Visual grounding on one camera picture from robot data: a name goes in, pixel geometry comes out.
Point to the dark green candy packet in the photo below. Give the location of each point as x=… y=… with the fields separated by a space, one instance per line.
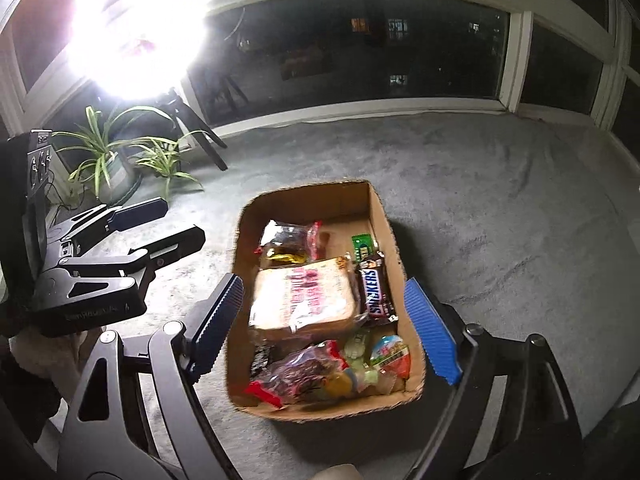
x=364 y=246

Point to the brown Snickers bar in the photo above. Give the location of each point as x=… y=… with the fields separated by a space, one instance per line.
x=375 y=290

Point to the bright ring light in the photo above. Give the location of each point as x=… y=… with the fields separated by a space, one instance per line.
x=136 y=50

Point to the small spider plant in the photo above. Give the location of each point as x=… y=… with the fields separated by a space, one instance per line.
x=162 y=158

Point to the dark snack red-edged packet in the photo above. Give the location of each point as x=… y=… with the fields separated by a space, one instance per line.
x=285 y=382

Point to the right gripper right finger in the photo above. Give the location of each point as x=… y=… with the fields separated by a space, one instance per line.
x=508 y=413

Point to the yellow ball green wrapper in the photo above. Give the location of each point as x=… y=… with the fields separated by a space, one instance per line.
x=339 y=385

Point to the packaged toast bread slice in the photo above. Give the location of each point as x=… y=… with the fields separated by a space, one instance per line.
x=309 y=301

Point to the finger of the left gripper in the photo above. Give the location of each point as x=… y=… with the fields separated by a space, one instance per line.
x=124 y=218
x=166 y=251

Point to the dark dates red-edged packet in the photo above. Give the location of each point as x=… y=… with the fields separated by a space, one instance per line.
x=288 y=244

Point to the black milk candy packet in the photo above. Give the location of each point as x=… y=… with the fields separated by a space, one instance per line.
x=260 y=361

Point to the cardboard box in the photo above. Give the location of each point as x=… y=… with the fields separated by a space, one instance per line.
x=345 y=209

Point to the black tripod stand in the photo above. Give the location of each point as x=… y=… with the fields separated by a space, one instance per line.
x=186 y=120

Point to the white gloved left hand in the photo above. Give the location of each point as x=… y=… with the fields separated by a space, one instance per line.
x=61 y=359

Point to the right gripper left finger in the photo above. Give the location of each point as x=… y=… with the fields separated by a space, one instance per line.
x=106 y=433

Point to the green mochi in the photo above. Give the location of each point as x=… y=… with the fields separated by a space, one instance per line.
x=355 y=347

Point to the light green candy packet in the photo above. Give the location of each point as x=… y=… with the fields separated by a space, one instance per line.
x=370 y=379

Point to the large potted spider plant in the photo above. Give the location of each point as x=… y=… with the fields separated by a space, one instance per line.
x=105 y=169

